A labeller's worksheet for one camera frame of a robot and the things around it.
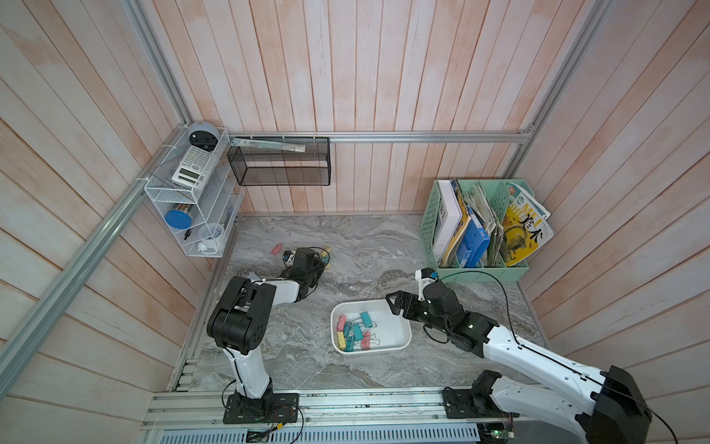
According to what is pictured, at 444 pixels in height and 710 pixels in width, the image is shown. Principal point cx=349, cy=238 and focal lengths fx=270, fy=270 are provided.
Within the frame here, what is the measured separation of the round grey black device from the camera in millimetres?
813

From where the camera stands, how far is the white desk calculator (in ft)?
2.44

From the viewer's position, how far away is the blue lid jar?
77cm

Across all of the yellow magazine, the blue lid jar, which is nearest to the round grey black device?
the blue lid jar

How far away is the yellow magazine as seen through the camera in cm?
88

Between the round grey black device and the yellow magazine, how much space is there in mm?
968

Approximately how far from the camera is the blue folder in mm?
863

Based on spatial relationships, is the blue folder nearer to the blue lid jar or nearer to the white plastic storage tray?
the white plastic storage tray

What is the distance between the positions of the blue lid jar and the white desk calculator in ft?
0.30
